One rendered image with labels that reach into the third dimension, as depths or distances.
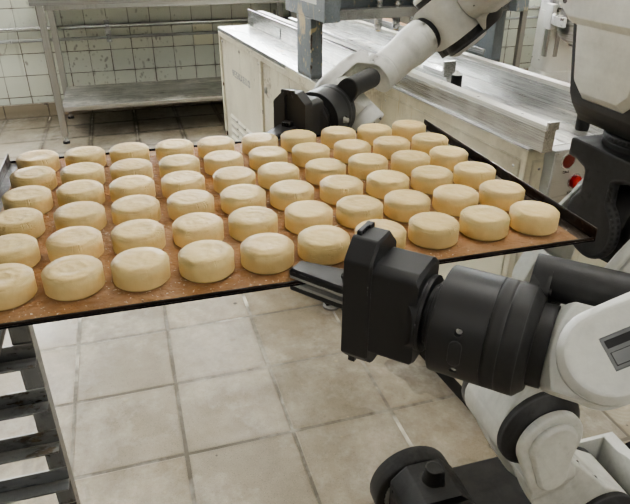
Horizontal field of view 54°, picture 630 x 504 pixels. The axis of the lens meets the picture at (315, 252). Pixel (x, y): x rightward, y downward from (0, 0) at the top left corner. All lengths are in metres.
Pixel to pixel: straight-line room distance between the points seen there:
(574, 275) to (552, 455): 0.59
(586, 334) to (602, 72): 0.49
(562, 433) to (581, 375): 0.59
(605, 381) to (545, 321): 0.06
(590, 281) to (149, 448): 1.50
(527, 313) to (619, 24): 0.47
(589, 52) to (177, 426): 1.44
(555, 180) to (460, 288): 1.02
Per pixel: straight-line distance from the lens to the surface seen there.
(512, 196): 0.71
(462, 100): 1.63
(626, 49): 0.85
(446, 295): 0.47
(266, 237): 0.58
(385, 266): 0.49
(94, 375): 2.12
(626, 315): 0.45
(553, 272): 0.49
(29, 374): 1.09
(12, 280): 0.56
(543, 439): 1.02
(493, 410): 1.04
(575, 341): 0.44
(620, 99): 0.85
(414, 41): 1.17
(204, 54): 4.97
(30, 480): 1.24
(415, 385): 1.99
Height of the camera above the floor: 1.28
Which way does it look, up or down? 29 degrees down
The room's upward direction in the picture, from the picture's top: straight up
